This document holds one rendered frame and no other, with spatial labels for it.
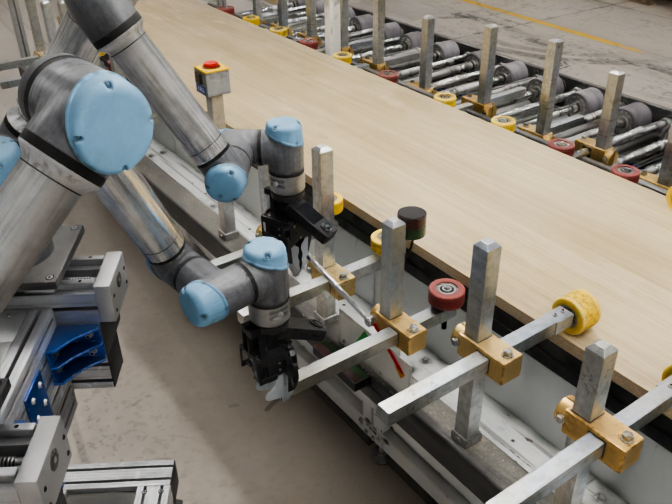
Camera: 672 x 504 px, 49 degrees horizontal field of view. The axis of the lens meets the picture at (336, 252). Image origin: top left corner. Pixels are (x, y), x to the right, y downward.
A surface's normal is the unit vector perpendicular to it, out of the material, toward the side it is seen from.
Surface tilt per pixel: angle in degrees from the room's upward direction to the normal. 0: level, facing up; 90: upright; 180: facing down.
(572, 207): 0
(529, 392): 90
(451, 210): 0
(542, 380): 90
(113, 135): 85
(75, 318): 90
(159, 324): 0
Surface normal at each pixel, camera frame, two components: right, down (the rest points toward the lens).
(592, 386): -0.81, 0.32
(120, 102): 0.73, 0.29
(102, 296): 0.05, 0.53
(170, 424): -0.01, -0.85
